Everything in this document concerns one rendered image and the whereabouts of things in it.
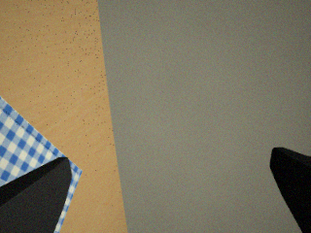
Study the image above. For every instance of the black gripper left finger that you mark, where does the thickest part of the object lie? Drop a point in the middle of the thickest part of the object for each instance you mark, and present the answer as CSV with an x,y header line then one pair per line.
x,y
33,203

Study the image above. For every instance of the blue and white checkered towel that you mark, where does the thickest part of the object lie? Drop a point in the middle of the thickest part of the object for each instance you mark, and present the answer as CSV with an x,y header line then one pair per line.
x,y
23,148

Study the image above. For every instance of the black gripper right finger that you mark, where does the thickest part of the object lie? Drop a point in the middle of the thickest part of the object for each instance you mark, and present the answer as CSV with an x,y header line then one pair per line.
x,y
292,173

